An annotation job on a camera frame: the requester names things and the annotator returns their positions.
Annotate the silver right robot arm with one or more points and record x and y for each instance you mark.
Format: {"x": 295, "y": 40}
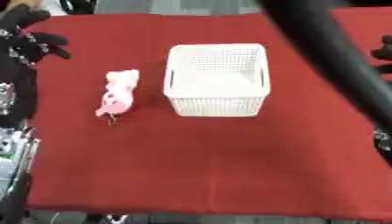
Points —
{"x": 384, "y": 140}

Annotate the white plastic basket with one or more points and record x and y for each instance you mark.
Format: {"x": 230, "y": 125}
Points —
{"x": 217, "y": 84}

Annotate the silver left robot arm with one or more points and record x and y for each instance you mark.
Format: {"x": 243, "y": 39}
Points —
{"x": 13, "y": 151}

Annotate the thick black tube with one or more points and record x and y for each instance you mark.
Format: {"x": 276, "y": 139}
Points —
{"x": 331, "y": 49}

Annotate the black chair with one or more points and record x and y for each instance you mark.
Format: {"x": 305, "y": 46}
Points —
{"x": 77, "y": 5}

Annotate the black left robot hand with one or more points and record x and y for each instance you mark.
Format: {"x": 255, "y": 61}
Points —
{"x": 20, "y": 49}

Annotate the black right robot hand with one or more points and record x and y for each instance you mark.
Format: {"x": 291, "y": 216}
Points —
{"x": 384, "y": 54}

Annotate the pink and white soft toy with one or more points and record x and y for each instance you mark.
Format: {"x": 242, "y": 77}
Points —
{"x": 119, "y": 93}

